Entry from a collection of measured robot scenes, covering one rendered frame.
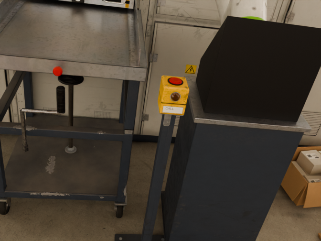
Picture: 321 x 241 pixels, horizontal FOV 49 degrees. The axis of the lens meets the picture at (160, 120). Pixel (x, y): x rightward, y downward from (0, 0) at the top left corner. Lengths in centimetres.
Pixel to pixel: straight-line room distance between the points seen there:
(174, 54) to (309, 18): 75
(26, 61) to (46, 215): 83
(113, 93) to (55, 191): 70
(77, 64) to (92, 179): 68
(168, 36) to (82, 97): 62
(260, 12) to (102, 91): 110
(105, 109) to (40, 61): 94
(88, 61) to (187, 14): 80
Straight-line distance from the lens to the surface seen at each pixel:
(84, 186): 174
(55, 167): 185
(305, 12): 213
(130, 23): 170
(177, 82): 110
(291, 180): 218
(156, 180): 133
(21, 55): 133
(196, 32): 198
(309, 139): 261
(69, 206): 189
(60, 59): 130
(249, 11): 134
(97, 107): 218
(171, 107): 111
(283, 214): 213
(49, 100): 219
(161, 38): 196
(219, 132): 130
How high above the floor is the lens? 140
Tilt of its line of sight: 33 degrees down
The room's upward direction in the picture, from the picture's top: 10 degrees clockwise
